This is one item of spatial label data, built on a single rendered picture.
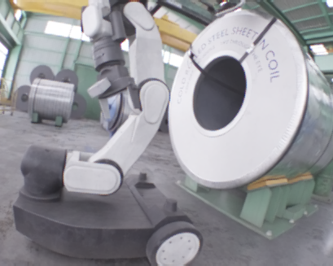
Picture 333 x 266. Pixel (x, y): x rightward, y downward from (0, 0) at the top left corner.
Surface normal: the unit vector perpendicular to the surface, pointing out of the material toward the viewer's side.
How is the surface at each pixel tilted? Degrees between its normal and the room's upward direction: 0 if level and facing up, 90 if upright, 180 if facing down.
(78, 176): 90
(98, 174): 90
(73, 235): 90
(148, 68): 90
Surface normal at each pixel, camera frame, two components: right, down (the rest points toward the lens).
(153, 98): 0.40, 0.10
